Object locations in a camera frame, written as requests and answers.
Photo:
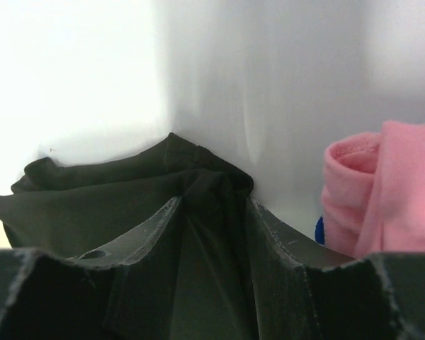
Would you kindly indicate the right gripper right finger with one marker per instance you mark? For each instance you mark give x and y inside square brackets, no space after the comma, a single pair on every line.
[304,290]

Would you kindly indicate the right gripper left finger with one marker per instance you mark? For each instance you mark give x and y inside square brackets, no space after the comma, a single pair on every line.
[122,290]

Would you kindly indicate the blue printed t-shirt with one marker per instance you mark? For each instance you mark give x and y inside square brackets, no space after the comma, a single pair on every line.
[319,234]

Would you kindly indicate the black printed t-shirt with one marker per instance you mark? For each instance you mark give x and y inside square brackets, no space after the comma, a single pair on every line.
[68,211]

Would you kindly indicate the pink t-shirt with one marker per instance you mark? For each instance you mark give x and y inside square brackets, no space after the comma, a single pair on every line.
[373,197]

